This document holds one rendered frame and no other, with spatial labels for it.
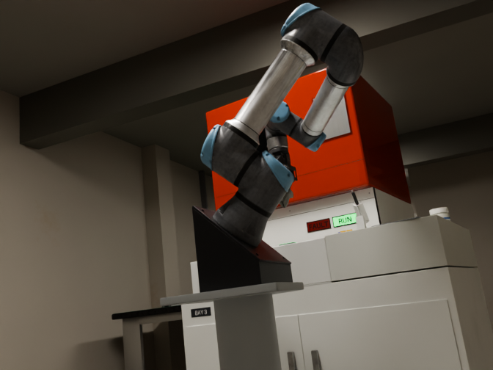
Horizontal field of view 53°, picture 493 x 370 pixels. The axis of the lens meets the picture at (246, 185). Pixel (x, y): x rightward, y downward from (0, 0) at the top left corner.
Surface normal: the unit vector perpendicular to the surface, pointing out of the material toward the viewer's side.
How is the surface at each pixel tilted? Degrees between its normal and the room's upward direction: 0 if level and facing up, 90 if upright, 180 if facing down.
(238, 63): 90
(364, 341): 90
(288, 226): 90
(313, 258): 90
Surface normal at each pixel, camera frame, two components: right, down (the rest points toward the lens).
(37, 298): 0.91, -0.20
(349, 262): -0.53, -0.15
